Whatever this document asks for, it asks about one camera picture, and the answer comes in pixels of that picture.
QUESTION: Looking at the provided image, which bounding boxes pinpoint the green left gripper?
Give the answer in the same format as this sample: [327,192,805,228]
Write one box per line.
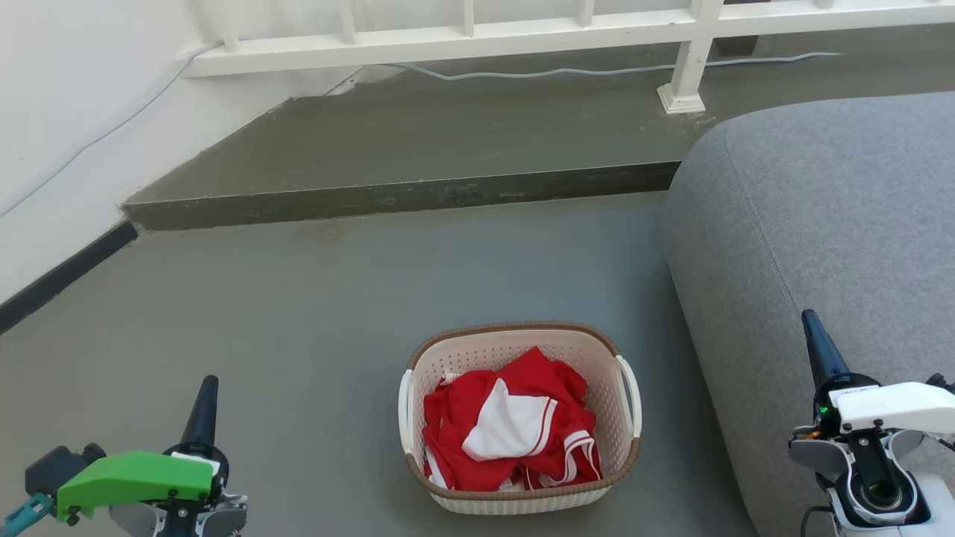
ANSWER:
[56,375,231,522]

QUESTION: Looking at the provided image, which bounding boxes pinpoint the white wall cable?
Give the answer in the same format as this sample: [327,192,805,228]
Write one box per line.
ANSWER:
[0,41,225,219]

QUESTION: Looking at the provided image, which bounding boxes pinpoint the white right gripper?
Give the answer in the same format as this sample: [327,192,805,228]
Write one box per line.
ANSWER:
[801,310,955,436]

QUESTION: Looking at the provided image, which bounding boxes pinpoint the grey floor cable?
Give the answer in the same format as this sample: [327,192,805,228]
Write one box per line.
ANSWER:
[384,51,845,81]

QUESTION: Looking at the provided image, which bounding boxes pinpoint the grey fabric sofa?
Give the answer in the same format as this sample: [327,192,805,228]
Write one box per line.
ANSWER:
[662,91,955,537]

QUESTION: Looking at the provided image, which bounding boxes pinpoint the white wooden railing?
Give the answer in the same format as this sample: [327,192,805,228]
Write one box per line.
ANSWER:
[183,0,955,116]

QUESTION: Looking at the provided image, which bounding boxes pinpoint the black baseboard strip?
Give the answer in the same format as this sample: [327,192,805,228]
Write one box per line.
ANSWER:
[0,220,140,336]

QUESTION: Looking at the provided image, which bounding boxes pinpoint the red white sports garment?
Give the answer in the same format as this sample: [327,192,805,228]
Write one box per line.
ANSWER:
[422,346,603,492]

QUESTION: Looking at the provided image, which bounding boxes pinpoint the cream plastic laundry basket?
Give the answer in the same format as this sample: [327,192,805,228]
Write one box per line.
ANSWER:
[398,321,643,516]

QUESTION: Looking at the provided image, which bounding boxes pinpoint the teal camera cable plug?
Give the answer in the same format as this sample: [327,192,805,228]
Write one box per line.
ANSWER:
[0,492,56,537]

